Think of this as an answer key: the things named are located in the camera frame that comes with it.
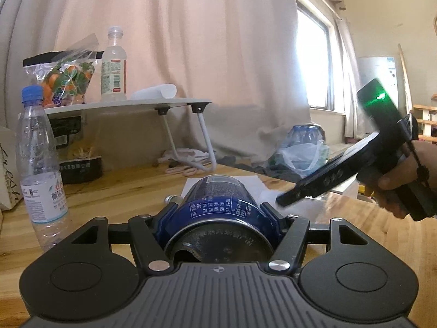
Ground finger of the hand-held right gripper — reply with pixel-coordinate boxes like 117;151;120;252
276;150;353;208

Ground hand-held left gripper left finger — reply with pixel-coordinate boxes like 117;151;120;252
44;215;173;276

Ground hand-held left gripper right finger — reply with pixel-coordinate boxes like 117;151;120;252
266;203;393;276

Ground blue soda can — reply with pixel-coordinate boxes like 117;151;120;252
153;175;284;263

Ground person's right hand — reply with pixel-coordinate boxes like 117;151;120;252
358;139;437;218

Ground translucent plastic bag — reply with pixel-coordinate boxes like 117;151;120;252
270;139;330;179

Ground blue pack of water bottles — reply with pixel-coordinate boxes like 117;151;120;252
287;125;326;151

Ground wooden rack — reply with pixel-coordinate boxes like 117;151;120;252
410;104;437;144

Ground flat white tissue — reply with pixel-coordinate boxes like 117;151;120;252
182;176;277;209

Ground dark cloth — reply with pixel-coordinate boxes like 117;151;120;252
218;156;299;182

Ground wooden stick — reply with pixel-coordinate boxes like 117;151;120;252
397;43;414;118

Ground white refrigerator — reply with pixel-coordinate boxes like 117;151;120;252
357;55;399;138

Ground pink scissors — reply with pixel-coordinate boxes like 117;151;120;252
166;164;205;175

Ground white crumpled cloth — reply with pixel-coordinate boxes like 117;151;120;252
160;148;209;165

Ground black snack bag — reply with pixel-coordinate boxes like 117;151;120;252
48;114;103;185

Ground window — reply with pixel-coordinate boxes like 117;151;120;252
294;0;346;114

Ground clear plastic water bottle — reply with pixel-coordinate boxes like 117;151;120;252
15;85;74;251

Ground white folding lap table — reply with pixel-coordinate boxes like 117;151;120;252
41;97;216;172

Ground white bag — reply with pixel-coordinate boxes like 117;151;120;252
0;126;24;210

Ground white-labelled drink bottle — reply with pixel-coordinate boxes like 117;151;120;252
101;25;128;101

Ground bag of snacks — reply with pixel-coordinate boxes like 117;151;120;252
23;34;103;107

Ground beige curtain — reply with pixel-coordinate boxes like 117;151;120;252
0;0;312;175

